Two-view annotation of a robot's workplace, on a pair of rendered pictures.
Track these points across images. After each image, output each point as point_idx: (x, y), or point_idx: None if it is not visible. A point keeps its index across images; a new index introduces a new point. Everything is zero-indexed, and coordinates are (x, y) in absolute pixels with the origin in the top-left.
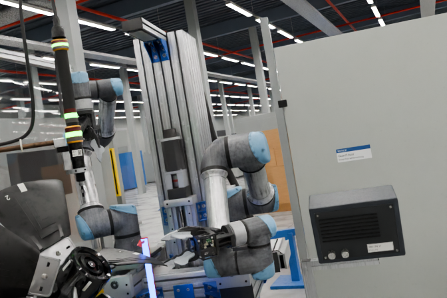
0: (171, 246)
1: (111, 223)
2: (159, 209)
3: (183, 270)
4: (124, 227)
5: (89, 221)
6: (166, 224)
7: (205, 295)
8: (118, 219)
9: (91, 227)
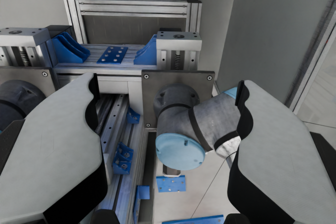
0: (122, 116)
1: (191, 112)
2: (134, 171)
3: (107, 82)
4: (173, 114)
5: (230, 104)
6: (127, 147)
7: (86, 56)
8: (179, 121)
9: (224, 96)
